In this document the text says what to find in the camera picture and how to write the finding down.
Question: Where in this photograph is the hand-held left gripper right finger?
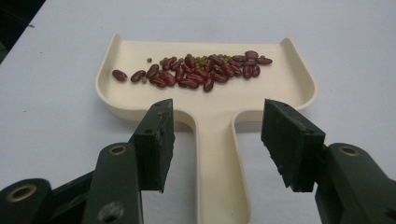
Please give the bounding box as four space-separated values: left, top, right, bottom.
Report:
260 98 327 193

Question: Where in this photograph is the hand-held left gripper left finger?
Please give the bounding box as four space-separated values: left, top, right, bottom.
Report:
128 98 176 194

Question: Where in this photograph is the cream plastic dustpan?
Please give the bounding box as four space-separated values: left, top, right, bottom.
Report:
94 33 318 224

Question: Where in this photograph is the pile of red kidney beans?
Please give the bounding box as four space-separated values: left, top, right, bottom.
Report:
111 49 274 93

